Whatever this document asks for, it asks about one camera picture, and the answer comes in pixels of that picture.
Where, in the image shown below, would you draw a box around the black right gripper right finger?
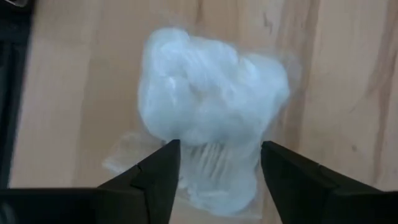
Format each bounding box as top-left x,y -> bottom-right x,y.
260,140 -> 385,224

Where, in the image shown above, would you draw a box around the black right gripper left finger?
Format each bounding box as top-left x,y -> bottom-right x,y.
97,139 -> 182,224

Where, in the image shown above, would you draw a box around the cotton balls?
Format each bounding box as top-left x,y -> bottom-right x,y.
101,26 -> 303,219

